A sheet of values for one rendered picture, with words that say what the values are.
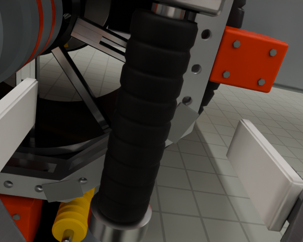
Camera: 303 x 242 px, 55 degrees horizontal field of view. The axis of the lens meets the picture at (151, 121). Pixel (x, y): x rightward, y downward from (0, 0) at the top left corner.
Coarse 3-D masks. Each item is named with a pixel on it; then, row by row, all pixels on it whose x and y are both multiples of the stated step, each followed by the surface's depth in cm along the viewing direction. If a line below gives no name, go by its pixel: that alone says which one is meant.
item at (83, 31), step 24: (72, 0) 43; (72, 24) 45; (96, 24) 45; (48, 48) 46; (96, 48) 46; (24, 72) 47; (72, 72) 48; (0, 96) 63; (48, 120) 61; (72, 120) 61; (96, 120) 51; (24, 144) 51; (48, 144) 52; (72, 144) 51
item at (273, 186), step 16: (240, 128) 19; (256, 128) 18; (240, 144) 18; (256, 144) 16; (240, 160) 18; (256, 160) 16; (272, 160) 15; (240, 176) 18; (256, 176) 16; (272, 176) 14; (288, 176) 13; (256, 192) 16; (272, 192) 14; (288, 192) 13; (256, 208) 15; (272, 208) 14; (288, 208) 14; (272, 224) 14
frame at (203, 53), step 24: (216, 24) 36; (192, 48) 37; (216, 48) 37; (192, 72) 39; (192, 96) 39; (192, 120) 41; (96, 144) 47; (168, 144) 42; (24, 168) 47; (48, 168) 48; (72, 168) 45; (96, 168) 43; (0, 192) 44; (24, 192) 44; (48, 192) 44; (72, 192) 44
